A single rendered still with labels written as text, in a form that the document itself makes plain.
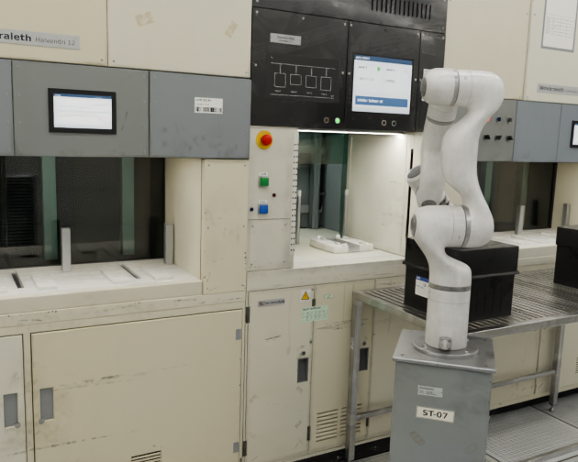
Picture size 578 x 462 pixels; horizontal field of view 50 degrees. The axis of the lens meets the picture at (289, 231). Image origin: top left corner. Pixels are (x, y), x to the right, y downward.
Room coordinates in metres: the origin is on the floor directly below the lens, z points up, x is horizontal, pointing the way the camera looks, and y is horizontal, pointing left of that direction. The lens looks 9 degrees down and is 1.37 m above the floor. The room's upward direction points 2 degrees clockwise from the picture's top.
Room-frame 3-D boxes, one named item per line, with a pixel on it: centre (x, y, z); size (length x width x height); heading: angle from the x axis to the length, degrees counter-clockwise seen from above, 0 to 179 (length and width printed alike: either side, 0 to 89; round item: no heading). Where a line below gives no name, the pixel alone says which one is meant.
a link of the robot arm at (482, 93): (1.76, -0.51, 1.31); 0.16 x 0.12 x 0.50; 92
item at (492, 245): (2.18, -0.62, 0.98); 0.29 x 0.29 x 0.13; 28
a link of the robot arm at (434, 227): (1.76, -0.44, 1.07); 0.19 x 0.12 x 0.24; 92
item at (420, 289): (2.18, -0.62, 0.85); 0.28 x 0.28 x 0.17; 28
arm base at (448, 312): (1.76, -0.48, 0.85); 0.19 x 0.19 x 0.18
